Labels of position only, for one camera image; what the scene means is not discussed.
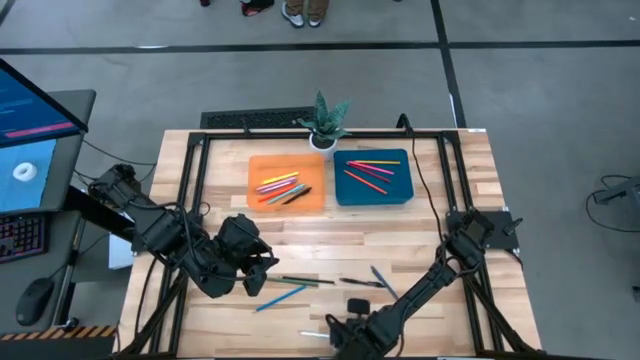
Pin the black yellow hazard-striped panel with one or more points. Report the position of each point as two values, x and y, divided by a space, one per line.
50 347

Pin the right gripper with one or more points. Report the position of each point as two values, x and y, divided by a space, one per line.
365 337

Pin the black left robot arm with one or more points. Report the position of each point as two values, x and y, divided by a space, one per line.
165 235

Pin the pink pencil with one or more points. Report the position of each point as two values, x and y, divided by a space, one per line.
371 168

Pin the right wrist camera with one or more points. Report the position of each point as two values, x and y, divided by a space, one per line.
357 306

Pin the black grip ballpoint pen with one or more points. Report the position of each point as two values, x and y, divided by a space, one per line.
362 282

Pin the black floor mat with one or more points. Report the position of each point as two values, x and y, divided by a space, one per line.
250 119

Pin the yellow pencil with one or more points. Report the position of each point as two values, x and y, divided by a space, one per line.
376 162

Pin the black computer mouse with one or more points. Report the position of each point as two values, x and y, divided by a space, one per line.
34 300

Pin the snake plant in white pot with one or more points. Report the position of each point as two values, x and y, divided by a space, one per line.
325 127

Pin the white pencil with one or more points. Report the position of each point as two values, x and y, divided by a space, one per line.
312 334

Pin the purple pen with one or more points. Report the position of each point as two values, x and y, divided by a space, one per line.
275 188

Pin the orange plastic tray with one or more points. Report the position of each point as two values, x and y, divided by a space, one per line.
312 170

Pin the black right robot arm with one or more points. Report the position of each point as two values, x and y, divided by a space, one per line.
425 290

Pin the black metal table frame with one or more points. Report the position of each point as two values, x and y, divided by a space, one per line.
250 134

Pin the slim black pen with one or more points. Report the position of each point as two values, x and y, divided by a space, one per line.
297 195

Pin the grey desk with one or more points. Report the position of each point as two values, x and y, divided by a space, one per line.
10 285

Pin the person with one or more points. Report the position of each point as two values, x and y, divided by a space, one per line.
292 15
257 6

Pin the white label sticker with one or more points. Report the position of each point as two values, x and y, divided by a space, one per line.
476 130

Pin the dark blue pencil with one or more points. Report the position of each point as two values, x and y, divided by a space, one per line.
384 282

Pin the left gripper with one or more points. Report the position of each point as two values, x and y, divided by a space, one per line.
240 235

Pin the blue plastic tray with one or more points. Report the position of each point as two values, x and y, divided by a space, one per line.
400 192

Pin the light blue pen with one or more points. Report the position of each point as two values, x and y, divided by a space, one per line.
286 194

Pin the light blue pencil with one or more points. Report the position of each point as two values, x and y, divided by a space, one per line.
280 299

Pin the monitor with dark blue screen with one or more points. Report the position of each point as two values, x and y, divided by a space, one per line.
30 110

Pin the black keyboard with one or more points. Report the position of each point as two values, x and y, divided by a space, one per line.
22 237

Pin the monitor with light blue picture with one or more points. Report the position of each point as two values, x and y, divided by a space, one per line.
20 195

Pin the green pencil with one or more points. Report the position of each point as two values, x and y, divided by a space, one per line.
295 282

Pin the red pencil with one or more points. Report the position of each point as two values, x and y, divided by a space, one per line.
372 173

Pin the grey floor stand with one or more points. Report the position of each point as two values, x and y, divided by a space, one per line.
620 191

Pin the orange pencil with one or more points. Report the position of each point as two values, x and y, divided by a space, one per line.
365 182

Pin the yellow highlighter pen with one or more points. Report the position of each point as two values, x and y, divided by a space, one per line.
280 178

